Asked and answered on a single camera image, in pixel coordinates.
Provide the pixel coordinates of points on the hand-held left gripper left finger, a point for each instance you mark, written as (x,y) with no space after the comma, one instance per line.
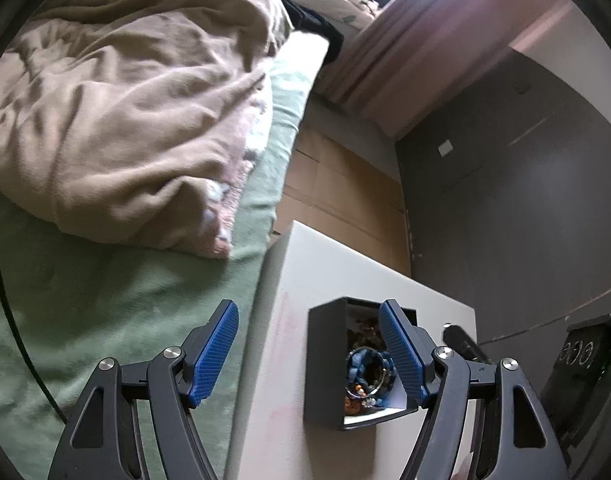
(213,355)

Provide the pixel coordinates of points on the black clothing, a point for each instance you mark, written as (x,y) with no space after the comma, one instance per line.
(315,22)

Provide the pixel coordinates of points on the pink patterned quilt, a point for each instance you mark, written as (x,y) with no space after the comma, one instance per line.
(235,175)

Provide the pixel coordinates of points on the black jewelry box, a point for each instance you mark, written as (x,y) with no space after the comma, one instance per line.
(325,360)

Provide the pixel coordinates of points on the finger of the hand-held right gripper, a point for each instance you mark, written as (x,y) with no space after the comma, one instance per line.
(465,347)

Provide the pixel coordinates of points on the cardboard floor sheet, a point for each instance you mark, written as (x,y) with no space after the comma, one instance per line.
(345,195)

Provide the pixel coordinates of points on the white wall outlet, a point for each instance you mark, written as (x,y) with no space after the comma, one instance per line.
(445,148)

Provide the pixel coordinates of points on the white mattress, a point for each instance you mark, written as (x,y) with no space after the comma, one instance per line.
(305,70)

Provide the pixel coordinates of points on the pleated curtain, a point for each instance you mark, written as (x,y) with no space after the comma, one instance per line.
(425,45)

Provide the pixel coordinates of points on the green bed sheet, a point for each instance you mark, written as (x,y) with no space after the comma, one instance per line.
(110,300)

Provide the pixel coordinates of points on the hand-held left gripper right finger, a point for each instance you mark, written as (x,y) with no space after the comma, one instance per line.
(400,355)

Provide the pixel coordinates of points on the beige blanket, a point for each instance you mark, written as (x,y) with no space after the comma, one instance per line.
(125,110)

